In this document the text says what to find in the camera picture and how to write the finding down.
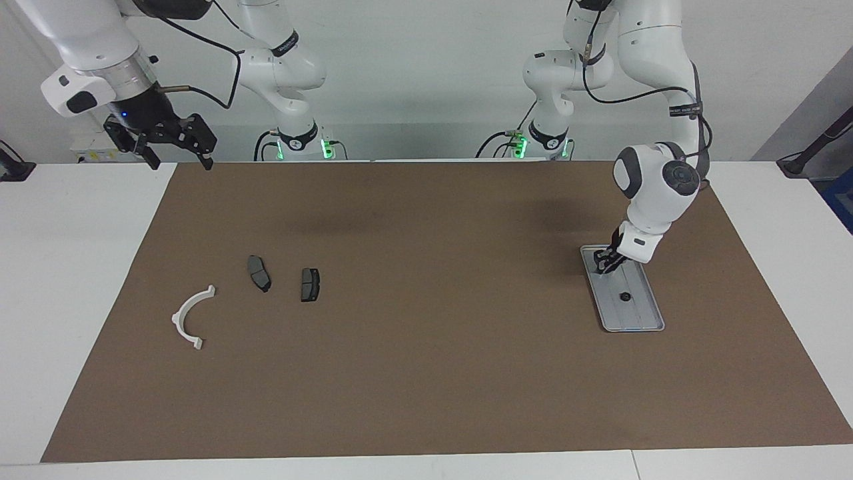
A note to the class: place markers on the black clamp stand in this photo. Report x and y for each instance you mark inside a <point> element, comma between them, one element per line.
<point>796,163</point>
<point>16,172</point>

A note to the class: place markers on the long dark grey brake pad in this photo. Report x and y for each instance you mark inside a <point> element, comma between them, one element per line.
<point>258,273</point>

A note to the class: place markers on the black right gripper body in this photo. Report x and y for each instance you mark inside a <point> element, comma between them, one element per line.
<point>148,110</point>

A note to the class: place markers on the blue plastic crate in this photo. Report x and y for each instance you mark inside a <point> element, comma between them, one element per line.
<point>843,200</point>

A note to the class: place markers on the short dark grey brake pad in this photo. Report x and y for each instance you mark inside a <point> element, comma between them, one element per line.
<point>310,284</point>

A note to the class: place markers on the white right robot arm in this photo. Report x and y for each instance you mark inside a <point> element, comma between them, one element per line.
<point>280,73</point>

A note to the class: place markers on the white power box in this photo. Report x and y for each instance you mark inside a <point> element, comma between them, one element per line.
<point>90,150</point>

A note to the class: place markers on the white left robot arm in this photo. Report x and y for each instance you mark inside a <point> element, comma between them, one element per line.
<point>656,180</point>

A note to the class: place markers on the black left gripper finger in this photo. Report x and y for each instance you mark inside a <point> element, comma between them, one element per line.
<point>617,266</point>
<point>600,261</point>

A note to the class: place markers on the brown paper table mat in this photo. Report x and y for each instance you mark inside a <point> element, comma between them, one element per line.
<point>426,373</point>

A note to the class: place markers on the silver ribbed metal tray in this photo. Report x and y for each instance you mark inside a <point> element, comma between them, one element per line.
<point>640,316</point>

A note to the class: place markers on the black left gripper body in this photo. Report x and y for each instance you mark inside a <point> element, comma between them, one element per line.
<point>617,238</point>

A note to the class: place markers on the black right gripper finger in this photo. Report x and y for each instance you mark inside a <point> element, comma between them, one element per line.
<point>126,136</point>
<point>200,136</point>

